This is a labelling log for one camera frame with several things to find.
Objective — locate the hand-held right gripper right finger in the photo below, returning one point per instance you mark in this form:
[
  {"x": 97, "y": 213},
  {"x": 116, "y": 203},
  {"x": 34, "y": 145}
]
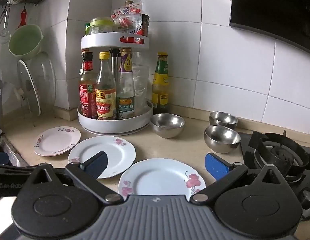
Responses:
[{"x": 216, "y": 166}]

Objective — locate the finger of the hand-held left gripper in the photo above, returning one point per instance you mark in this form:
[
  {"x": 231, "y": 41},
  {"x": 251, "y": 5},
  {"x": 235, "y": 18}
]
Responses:
[{"x": 1, "y": 158}]

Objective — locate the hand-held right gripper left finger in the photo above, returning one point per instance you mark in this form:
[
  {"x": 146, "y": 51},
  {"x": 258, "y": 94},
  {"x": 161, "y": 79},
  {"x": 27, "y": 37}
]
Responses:
[{"x": 97, "y": 165}]

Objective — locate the stainless steel bowl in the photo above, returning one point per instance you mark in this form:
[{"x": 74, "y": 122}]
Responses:
[
  {"x": 167, "y": 127},
  {"x": 223, "y": 120},
  {"x": 221, "y": 140}
]

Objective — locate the white plate pink flowers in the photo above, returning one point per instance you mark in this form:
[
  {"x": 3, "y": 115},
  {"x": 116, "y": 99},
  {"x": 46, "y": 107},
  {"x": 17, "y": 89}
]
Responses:
[
  {"x": 117, "y": 152},
  {"x": 157, "y": 177}
]

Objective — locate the black gas stove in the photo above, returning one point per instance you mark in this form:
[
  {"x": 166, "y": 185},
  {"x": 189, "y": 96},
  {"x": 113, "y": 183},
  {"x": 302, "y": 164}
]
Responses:
[{"x": 245, "y": 150}]

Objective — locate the small pink-flowered white plate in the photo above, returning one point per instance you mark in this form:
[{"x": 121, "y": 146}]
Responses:
[{"x": 56, "y": 141}]

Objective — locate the black burner grate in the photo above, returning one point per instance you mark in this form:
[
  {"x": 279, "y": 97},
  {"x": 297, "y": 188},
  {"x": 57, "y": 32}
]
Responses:
[{"x": 257, "y": 140}]

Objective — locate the yellow-capped vinegar bottle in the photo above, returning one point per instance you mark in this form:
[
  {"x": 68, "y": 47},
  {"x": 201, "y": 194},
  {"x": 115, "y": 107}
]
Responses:
[{"x": 105, "y": 102}]

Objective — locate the gas burner head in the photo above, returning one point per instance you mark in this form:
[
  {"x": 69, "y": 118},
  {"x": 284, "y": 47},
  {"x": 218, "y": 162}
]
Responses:
[{"x": 278, "y": 156}]

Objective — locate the dark sauce bottle red label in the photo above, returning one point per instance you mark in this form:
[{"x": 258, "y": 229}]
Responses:
[{"x": 86, "y": 100}]

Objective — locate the glass pot lid white knob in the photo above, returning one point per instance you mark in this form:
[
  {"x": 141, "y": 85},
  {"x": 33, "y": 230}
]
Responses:
[{"x": 26, "y": 80}]

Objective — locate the clear plastic bag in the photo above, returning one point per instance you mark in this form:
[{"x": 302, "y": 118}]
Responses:
[{"x": 140, "y": 85}]

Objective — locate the clear glass lid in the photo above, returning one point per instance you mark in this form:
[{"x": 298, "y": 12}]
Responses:
[{"x": 46, "y": 77}]

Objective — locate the black-topped steel bottle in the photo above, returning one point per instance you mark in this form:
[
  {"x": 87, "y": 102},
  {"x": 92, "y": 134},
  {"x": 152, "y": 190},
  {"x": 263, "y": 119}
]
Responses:
[{"x": 115, "y": 65}]

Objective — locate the clear bottle purple label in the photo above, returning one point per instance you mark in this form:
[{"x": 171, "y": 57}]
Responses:
[{"x": 126, "y": 65}]

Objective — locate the green yellow-labelled bottle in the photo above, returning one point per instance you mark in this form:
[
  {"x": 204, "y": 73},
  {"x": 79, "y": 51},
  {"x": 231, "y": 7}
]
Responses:
[{"x": 160, "y": 75}]

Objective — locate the green plastic colander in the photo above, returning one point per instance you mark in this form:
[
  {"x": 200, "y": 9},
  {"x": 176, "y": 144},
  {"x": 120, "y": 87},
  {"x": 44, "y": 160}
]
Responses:
[{"x": 25, "y": 40}]

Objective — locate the steel slotted spatula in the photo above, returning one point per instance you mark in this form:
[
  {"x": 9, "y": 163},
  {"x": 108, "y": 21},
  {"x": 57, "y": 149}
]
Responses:
[{"x": 2, "y": 36}]

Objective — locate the white two-tier rotating rack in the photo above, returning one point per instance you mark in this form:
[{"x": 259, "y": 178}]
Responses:
[{"x": 107, "y": 41}]

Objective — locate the small green-capped bottle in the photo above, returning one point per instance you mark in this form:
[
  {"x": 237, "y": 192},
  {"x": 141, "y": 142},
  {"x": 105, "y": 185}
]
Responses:
[{"x": 87, "y": 28}]

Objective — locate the green-lidded jar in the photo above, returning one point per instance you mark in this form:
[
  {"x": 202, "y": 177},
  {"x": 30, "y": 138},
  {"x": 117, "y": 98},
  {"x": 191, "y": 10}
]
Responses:
[{"x": 100, "y": 25}]

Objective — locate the dark glass jar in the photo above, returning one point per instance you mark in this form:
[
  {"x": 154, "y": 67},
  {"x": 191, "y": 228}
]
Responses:
[{"x": 145, "y": 25}]

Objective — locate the red-printed plastic packet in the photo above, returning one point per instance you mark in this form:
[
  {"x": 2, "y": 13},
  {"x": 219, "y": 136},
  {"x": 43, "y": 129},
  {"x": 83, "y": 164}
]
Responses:
[{"x": 127, "y": 17}]

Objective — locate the black range hood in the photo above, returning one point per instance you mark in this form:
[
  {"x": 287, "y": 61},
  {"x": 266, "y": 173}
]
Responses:
[{"x": 270, "y": 5}]

